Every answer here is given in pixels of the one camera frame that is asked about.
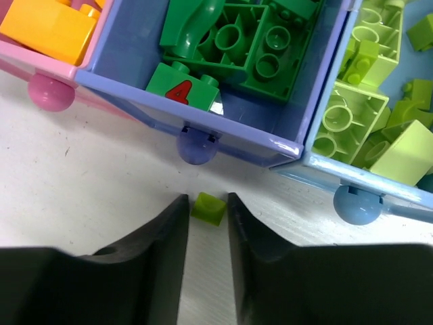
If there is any green yellow lime lego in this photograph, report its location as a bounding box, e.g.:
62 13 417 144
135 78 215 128
1 1 108 66

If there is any tiny lime lego clip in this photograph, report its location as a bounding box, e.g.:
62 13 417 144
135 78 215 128
191 192 227 226

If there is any tiny lime lego near bins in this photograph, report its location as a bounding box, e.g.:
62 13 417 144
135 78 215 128
407 13 433 51

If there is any light green square lego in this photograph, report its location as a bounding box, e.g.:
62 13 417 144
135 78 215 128
338 1 406 88

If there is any purple container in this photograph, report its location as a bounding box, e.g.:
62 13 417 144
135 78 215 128
76 1 356 168

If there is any pale lime lego block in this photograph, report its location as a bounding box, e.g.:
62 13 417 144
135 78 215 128
365 120 432 186

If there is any dark green lego plate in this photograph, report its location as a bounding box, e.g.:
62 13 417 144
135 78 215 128
225 1 323 104

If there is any dark green 2x2 lego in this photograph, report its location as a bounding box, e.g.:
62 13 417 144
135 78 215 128
163 3 267 79

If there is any lime 2x2 lego brick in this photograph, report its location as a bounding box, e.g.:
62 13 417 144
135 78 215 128
313 81 389 165

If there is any light blue container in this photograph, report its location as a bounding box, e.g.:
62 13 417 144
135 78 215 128
276 1 432 225

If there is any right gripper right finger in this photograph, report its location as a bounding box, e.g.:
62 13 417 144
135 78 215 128
227 193 432 324

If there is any green lego with red four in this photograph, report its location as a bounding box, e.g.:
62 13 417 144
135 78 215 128
145 61 220 112

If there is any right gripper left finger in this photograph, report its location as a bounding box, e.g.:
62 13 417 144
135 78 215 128
1 194 189 324

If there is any pink container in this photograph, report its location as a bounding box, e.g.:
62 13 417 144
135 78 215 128
1 1 127 118

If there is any dark green curved lego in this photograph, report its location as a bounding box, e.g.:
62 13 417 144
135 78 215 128
160 0 225 59

